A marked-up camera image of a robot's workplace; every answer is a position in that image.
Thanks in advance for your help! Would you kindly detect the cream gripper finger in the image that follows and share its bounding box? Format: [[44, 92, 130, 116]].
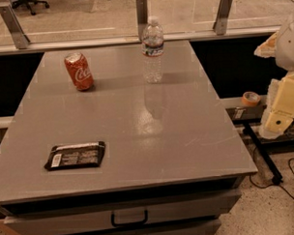
[[254, 33, 278, 58], [259, 72, 294, 139]]

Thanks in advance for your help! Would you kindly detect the clear plastic water bottle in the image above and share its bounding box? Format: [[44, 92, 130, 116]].
[[141, 16, 164, 83]]

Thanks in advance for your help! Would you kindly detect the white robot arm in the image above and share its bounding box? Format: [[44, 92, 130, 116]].
[[254, 11, 294, 139]]

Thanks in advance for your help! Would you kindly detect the black rxbar chocolate wrapper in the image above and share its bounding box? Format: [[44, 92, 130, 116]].
[[44, 141, 105, 171]]

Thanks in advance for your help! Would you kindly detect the orange tape roll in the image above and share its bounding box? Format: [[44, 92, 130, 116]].
[[241, 92, 260, 107]]

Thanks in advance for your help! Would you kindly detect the black metal stand leg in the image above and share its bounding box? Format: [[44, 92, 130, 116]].
[[243, 122, 282, 186]]

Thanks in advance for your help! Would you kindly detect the upper grey drawer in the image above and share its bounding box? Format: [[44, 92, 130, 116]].
[[5, 189, 241, 235]]

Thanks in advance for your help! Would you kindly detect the grey drawer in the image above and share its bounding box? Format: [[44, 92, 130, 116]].
[[5, 189, 241, 235], [44, 218, 222, 235]]

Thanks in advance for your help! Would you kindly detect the lower grey drawer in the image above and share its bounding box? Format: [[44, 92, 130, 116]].
[[44, 218, 222, 235]]

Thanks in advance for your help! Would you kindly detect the red Coca-Cola can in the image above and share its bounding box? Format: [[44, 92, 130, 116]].
[[64, 52, 94, 91]]

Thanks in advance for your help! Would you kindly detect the black office chair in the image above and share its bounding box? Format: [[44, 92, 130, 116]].
[[12, 0, 50, 15]]

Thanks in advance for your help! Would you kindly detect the right metal bracket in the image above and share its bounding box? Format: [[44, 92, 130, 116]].
[[213, 0, 233, 36]]

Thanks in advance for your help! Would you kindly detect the metal bracket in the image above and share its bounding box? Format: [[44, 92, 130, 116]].
[[213, 0, 233, 36], [136, 0, 148, 39], [0, 5, 30, 49]]

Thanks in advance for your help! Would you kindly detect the black floor cable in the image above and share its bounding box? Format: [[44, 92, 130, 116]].
[[248, 144, 294, 205]]

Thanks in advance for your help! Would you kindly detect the middle metal bracket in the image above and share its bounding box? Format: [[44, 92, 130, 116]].
[[136, 0, 148, 39]]

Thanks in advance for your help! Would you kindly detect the black drawer handle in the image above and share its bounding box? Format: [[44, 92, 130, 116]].
[[111, 210, 149, 228]]

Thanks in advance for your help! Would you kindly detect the left metal bracket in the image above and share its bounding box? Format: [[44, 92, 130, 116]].
[[0, 5, 30, 49]]

